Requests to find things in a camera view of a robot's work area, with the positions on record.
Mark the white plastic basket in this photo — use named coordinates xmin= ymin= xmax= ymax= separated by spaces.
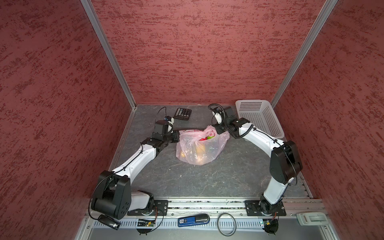
xmin=236 ymin=100 xmax=285 ymax=139

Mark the pink plastic bag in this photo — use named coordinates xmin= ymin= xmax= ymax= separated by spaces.
xmin=176 ymin=126 xmax=230 ymax=166

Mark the yellow fruit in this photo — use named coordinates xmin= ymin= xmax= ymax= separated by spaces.
xmin=186 ymin=143 xmax=216 ymax=166

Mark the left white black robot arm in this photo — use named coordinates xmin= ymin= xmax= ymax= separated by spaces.
xmin=88 ymin=131 xmax=180 ymax=227

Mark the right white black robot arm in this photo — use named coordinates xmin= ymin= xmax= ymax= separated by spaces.
xmin=213 ymin=114 xmax=303 ymax=216

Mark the black calculator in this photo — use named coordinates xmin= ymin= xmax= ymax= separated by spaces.
xmin=174 ymin=108 xmax=192 ymax=121

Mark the left circuit board connector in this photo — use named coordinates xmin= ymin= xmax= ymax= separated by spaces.
xmin=136 ymin=219 xmax=157 ymax=235

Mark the circuit board connector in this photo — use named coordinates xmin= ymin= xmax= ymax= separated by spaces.
xmin=136 ymin=219 xmax=157 ymax=235
xmin=263 ymin=219 xmax=279 ymax=235

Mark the blue black device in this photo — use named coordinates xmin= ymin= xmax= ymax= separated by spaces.
xmin=177 ymin=214 xmax=210 ymax=228

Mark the black small device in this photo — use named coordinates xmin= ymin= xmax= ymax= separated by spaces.
xmin=97 ymin=215 xmax=121 ymax=230

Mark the right circuit board connector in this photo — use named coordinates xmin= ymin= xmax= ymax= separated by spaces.
xmin=263 ymin=219 xmax=279 ymax=235

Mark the grey plastic holder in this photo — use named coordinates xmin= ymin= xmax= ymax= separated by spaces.
xmin=297 ymin=212 xmax=329 ymax=226

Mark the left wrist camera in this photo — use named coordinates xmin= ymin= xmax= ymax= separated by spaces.
xmin=154 ymin=116 xmax=175 ymax=135

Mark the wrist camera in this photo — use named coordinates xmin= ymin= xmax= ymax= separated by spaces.
xmin=212 ymin=106 xmax=238 ymax=126
xmin=154 ymin=116 xmax=175 ymax=135

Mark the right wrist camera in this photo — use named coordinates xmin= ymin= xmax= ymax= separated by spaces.
xmin=212 ymin=106 xmax=238 ymax=126

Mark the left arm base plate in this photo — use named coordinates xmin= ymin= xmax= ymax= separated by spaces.
xmin=127 ymin=200 xmax=169 ymax=217

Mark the right aluminium corner post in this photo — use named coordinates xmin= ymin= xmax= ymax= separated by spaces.
xmin=271 ymin=0 xmax=338 ymax=108

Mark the aluminium corner post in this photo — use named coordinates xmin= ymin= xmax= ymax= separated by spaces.
xmin=271 ymin=0 xmax=338 ymax=108
xmin=81 ymin=0 xmax=137 ymax=110

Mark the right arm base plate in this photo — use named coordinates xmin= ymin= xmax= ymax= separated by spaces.
xmin=245 ymin=200 xmax=287 ymax=217

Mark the black cable ring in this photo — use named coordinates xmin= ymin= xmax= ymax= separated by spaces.
xmin=216 ymin=212 xmax=237 ymax=237

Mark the aluminium front rail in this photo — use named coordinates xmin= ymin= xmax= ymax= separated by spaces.
xmin=75 ymin=198 xmax=340 ymax=240

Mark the left aluminium corner post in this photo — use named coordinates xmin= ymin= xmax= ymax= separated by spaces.
xmin=81 ymin=0 xmax=137 ymax=110

